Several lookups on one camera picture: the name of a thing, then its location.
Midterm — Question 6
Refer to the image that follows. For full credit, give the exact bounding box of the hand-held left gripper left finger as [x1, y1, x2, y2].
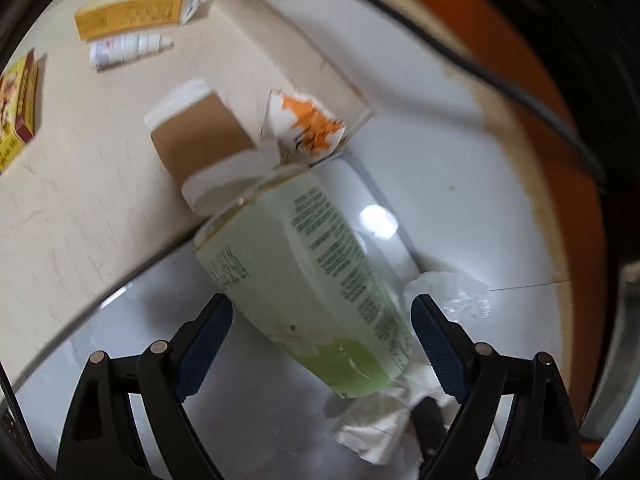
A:
[56, 292, 234, 480]

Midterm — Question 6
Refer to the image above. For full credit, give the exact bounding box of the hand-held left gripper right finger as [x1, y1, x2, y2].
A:
[410, 294, 598, 480]

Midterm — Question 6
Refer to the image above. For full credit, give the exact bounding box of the green translucent plastic bottle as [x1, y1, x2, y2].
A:
[194, 170, 416, 401]

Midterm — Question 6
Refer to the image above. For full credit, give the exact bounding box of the small white dropper bottle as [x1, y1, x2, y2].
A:
[89, 31, 175, 71]

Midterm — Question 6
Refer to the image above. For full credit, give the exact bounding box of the yellow and white carton box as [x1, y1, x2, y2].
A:
[74, 0, 211, 42]

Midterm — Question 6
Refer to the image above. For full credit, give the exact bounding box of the clear crumpled plastic wrap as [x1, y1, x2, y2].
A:
[402, 270, 493, 321]

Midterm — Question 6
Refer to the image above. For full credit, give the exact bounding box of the white crumpled paper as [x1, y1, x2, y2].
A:
[332, 360, 451, 466]

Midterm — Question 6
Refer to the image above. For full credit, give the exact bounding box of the white table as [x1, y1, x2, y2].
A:
[10, 0, 576, 480]

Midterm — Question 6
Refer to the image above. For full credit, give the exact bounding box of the brown paper cup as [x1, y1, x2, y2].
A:
[144, 77, 273, 216]

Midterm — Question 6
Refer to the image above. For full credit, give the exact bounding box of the torn orange and white paper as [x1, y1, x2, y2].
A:
[257, 89, 348, 168]

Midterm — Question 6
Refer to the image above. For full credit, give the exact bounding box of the yellow and red flat box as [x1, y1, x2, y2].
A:
[0, 49, 41, 173]

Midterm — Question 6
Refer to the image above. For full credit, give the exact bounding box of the black power cable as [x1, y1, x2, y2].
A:
[240, 0, 608, 191]

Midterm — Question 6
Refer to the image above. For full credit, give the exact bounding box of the orange window frame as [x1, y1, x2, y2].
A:
[360, 0, 626, 431]

